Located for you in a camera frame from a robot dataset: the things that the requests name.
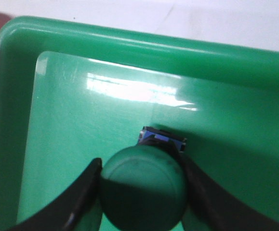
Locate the green plastic tray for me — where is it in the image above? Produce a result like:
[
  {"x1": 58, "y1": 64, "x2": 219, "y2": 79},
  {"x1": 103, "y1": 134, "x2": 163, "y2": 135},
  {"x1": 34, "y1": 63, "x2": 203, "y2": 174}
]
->
[{"x1": 0, "y1": 16, "x2": 279, "y2": 231}]

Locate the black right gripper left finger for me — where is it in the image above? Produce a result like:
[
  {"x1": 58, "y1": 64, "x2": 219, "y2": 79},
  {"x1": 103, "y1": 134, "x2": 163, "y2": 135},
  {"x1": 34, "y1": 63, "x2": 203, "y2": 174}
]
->
[{"x1": 9, "y1": 158, "x2": 102, "y2": 231}]

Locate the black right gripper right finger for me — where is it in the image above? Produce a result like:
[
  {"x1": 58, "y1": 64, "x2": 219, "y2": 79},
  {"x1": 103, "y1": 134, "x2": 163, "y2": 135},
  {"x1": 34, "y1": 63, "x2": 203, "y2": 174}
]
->
[{"x1": 178, "y1": 154, "x2": 279, "y2": 231}]

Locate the green mushroom push button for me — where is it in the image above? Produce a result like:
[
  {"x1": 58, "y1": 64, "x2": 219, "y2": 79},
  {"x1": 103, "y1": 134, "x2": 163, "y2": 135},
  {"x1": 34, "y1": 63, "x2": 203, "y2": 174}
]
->
[{"x1": 99, "y1": 126, "x2": 187, "y2": 231}]

